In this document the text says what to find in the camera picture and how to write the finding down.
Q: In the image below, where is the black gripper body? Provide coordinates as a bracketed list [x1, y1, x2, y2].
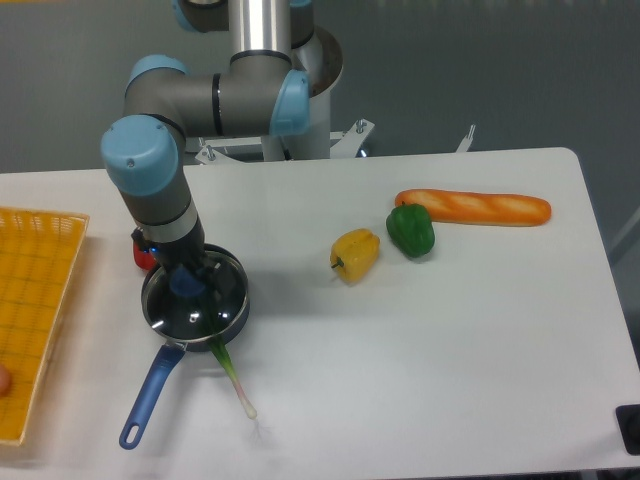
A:
[131, 225, 205, 271]

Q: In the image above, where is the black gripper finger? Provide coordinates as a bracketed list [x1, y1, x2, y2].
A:
[201, 255, 231, 288]
[189, 263, 217, 297]

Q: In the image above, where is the glass pot lid blue knob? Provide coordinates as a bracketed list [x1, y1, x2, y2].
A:
[141, 244, 250, 352]

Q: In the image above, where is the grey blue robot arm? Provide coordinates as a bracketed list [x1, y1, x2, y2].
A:
[100, 1, 314, 297]

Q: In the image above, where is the red bell pepper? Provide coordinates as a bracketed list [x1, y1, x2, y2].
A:
[132, 243, 157, 271]

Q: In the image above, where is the green spring onion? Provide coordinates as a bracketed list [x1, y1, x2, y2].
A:
[197, 294, 274, 441]

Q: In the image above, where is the yellow bell pepper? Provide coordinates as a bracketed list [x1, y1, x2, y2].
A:
[330, 228, 380, 284]

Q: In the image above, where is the yellow woven basket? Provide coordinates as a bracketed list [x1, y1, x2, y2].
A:
[1, 207, 89, 446]

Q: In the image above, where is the green bell pepper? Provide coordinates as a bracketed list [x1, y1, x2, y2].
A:
[385, 203, 436, 258]

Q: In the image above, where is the orange baguette bread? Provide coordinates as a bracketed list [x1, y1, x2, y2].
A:
[395, 189, 552, 227]

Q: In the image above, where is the black box at table edge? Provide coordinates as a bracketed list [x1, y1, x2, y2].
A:
[615, 404, 640, 456]

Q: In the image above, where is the dark saucepan blue handle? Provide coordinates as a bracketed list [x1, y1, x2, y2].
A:
[119, 337, 190, 450]

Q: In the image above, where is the white table leg bracket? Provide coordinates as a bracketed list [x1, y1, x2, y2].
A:
[456, 124, 476, 153]

